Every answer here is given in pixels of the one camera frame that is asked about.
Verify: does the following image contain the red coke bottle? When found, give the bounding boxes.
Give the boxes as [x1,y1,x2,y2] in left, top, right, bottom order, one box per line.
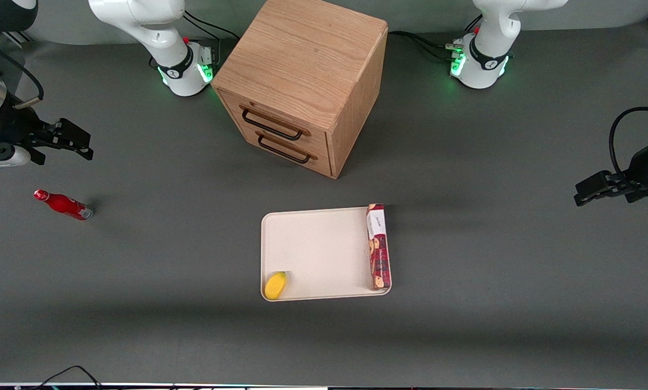
[34,189,94,222]

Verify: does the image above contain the black right base cables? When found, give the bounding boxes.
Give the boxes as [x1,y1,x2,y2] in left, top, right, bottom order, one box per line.
[149,9,241,70]

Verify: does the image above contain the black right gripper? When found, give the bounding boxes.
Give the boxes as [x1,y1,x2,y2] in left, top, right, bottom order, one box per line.
[5,116,94,165]

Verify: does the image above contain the wooden drawer cabinet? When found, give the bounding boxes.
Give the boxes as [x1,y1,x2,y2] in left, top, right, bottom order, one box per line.
[211,0,389,180]

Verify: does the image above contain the black metal drawer handle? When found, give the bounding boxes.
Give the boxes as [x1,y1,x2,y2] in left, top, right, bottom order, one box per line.
[256,132,312,165]
[241,107,304,142]

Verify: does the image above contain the yellow toy mango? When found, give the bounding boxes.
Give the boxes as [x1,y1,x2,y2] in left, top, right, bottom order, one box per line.
[264,271,289,301]

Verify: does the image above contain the red cookie box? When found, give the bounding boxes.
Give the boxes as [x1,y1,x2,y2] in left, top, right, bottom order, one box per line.
[366,203,392,291]

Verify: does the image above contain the black left base cables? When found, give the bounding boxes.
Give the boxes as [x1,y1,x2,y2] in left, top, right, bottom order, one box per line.
[388,15,485,61]

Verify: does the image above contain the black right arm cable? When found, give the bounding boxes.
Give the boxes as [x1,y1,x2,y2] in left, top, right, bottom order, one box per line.
[0,36,44,110]

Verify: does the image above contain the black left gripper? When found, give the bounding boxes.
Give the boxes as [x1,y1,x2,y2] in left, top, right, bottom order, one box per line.
[574,139,648,207]

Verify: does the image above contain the black cable at table edge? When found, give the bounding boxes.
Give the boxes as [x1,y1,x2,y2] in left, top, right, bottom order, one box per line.
[36,365,103,390]

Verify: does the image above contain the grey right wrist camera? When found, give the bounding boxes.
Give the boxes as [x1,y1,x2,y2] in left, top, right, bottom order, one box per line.
[0,143,32,172]

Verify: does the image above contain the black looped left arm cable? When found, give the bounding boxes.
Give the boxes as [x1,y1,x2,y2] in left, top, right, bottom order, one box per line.
[609,106,648,183]

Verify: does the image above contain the black base cables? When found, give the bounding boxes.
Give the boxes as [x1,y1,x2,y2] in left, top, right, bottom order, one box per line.
[388,15,485,61]
[149,9,241,70]

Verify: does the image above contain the cream plastic tray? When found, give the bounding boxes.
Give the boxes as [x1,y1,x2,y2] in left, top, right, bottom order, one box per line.
[260,205,392,302]

